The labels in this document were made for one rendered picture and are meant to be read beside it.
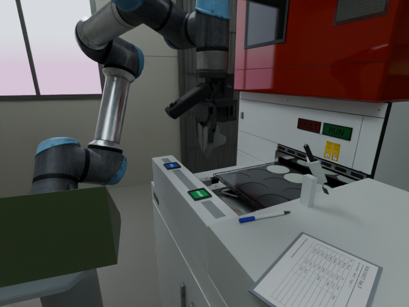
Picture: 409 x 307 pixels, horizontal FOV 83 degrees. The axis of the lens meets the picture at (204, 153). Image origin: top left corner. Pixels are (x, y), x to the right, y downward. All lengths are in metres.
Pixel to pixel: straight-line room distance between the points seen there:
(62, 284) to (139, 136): 2.30
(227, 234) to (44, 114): 2.62
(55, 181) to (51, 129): 2.22
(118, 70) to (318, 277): 0.82
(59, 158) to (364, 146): 0.99
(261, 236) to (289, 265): 0.09
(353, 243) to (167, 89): 2.51
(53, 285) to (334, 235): 0.67
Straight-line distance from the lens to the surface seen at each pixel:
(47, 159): 0.80
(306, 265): 0.50
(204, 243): 0.62
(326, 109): 1.04
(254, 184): 0.93
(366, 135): 0.96
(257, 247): 0.52
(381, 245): 0.63
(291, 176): 1.04
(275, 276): 0.47
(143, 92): 2.80
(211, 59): 0.54
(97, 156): 0.84
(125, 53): 0.94
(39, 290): 0.74
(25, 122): 3.03
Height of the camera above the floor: 1.29
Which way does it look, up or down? 18 degrees down
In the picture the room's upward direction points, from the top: straight up
